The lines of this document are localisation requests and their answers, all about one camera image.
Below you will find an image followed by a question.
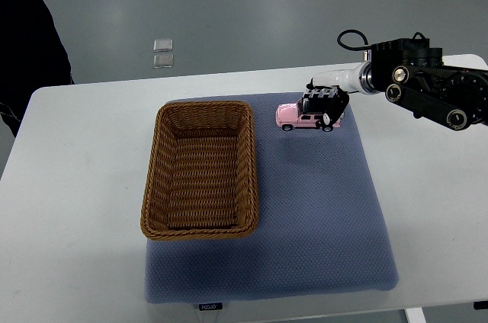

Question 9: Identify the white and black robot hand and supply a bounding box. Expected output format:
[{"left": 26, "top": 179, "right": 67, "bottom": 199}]
[{"left": 306, "top": 61, "right": 375, "bottom": 131}]

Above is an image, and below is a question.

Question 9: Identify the pink toy car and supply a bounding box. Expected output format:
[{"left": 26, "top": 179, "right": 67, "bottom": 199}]
[{"left": 275, "top": 88, "right": 344, "bottom": 132}]

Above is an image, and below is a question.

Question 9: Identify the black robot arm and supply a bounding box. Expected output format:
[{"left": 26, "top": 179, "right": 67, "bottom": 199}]
[{"left": 337, "top": 29, "right": 487, "bottom": 131}]

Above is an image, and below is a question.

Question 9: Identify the brown wicker basket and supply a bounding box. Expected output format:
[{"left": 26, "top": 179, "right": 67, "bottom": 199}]
[{"left": 140, "top": 101, "right": 259, "bottom": 241}]

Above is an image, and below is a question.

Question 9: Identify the blue-grey cushion mat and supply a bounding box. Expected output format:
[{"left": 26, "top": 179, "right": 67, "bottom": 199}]
[{"left": 145, "top": 92, "right": 399, "bottom": 304}]

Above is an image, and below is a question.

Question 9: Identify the upper floor socket plate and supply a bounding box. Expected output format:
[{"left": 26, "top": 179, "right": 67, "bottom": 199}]
[{"left": 153, "top": 38, "right": 173, "bottom": 53}]

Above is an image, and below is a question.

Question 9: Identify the white table leg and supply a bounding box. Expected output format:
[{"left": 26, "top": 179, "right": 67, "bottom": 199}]
[{"left": 404, "top": 307, "right": 426, "bottom": 323}]

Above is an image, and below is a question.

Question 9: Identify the person in dark clothing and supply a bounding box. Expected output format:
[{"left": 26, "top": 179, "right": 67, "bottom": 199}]
[{"left": 1, "top": 0, "right": 74, "bottom": 136}]

